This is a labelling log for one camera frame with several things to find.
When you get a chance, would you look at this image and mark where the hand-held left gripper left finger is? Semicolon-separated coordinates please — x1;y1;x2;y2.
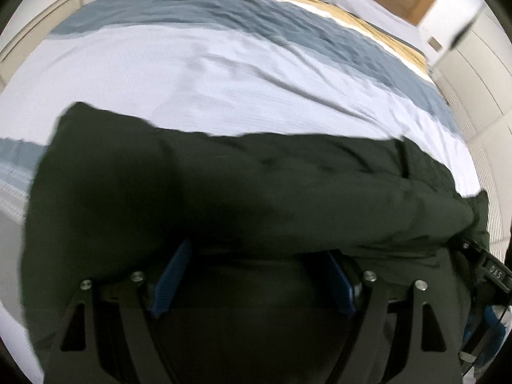
43;240;195;384

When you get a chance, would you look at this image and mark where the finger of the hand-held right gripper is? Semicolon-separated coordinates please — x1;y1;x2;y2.
456;237;487;267

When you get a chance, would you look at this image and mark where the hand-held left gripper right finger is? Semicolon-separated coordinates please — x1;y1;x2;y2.
326;250;461;384

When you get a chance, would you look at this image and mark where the black puffer jacket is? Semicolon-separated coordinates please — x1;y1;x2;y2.
20;102;491;384

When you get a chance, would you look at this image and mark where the white louvred wardrobe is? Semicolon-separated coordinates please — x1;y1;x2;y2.
418;3;512;275

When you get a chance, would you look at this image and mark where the striped duvet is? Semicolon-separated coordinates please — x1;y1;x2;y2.
0;0;486;381

